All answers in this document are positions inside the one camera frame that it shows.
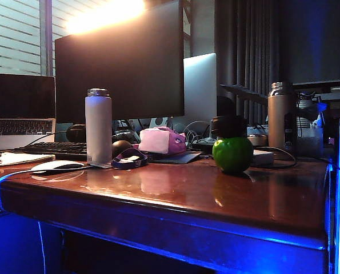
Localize green apple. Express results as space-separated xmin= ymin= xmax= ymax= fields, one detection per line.
xmin=212 ymin=136 xmax=254 ymax=175

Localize white thermos bottle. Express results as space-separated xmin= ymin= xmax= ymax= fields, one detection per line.
xmin=85 ymin=88 xmax=113 ymax=167

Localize grey metal thermos bottle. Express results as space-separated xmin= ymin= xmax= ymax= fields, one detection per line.
xmin=267 ymin=81 xmax=298 ymax=152

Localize pink plush tissue box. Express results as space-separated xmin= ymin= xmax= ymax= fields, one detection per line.
xmin=138 ymin=126 xmax=187 ymax=155

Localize dark flat pad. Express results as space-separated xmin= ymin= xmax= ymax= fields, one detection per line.
xmin=151 ymin=150 xmax=204 ymax=164

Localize white power strip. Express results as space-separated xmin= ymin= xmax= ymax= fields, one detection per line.
xmin=191 ymin=136 xmax=216 ymax=147

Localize dark round ball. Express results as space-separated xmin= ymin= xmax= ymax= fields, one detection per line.
xmin=111 ymin=139 xmax=133 ymax=158

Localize purple wristband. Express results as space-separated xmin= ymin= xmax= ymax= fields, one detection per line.
xmin=111 ymin=147 xmax=149 ymax=170

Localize silver monitor back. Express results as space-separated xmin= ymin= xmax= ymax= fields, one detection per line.
xmin=183 ymin=53 xmax=218 ymax=127

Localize large black monitor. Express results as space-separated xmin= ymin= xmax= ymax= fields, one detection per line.
xmin=54 ymin=0 xmax=186 ymax=124

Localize round metal tin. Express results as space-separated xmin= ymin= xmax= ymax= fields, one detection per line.
xmin=247 ymin=134 xmax=269 ymax=147

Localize black round speaker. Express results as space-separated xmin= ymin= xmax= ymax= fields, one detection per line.
xmin=66 ymin=124 xmax=87 ymax=143

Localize white power adapter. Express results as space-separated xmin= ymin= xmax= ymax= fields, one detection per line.
xmin=251 ymin=149 xmax=274 ymax=167

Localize black keyboard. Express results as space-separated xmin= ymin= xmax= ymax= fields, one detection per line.
xmin=10 ymin=141 xmax=88 ymax=161

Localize white computer mouse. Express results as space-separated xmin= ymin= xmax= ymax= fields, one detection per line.
xmin=30 ymin=160 xmax=85 ymax=175

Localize clear plastic container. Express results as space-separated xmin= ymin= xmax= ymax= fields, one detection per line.
xmin=296 ymin=126 xmax=324 ymax=156

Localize white paper notebook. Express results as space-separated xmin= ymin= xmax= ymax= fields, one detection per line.
xmin=0 ymin=151 xmax=57 ymax=168

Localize open silver laptop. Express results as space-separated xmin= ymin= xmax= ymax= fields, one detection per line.
xmin=0 ymin=72 xmax=57 ymax=151

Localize black shelf board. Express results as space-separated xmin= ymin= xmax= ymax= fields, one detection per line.
xmin=291 ymin=78 xmax=340 ymax=95

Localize white window blinds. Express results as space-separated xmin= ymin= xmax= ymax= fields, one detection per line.
xmin=0 ymin=0 xmax=102 ymax=77

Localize coiled white cable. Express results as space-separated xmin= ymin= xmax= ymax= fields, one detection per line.
xmin=183 ymin=120 xmax=213 ymax=143

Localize thin black cable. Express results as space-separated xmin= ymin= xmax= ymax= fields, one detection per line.
xmin=22 ymin=130 xmax=73 ymax=148

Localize white charging cable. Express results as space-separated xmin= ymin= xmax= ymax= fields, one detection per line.
xmin=0 ymin=168 xmax=47 ymax=274

